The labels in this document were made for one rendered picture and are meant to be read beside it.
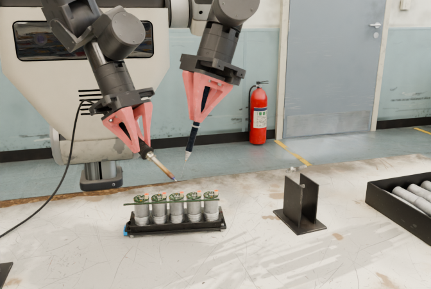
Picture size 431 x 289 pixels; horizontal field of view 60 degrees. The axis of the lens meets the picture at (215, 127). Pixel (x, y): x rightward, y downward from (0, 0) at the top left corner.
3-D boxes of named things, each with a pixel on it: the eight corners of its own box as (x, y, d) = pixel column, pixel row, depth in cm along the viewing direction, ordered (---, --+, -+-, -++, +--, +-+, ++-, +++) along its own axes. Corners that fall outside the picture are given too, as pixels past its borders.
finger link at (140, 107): (168, 140, 65) (148, 90, 66) (136, 150, 60) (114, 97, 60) (146, 150, 70) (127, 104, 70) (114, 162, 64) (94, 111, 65)
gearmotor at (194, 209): (186, 219, 63) (185, 191, 62) (201, 218, 64) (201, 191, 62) (186, 227, 61) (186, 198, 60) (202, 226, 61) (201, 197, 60)
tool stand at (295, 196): (306, 232, 69) (291, 173, 72) (338, 227, 60) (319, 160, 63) (278, 238, 67) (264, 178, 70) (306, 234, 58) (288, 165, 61)
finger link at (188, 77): (192, 122, 55) (210, 61, 55) (169, 113, 61) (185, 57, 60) (226, 131, 59) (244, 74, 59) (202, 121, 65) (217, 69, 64)
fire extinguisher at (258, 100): (246, 140, 341) (248, 79, 325) (262, 138, 345) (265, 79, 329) (252, 145, 327) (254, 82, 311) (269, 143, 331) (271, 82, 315)
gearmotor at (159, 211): (152, 221, 63) (151, 193, 61) (167, 220, 63) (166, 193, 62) (152, 229, 60) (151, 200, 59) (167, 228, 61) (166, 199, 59)
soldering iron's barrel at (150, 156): (174, 180, 62) (150, 156, 65) (177, 173, 61) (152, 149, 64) (169, 182, 61) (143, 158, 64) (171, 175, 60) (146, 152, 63)
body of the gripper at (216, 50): (211, 70, 54) (227, 20, 54) (177, 63, 62) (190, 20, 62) (244, 82, 58) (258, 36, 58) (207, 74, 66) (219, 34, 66)
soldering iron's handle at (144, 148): (151, 157, 66) (109, 116, 71) (155, 147, 64) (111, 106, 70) (141, 161, 64) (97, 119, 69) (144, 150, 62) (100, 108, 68)
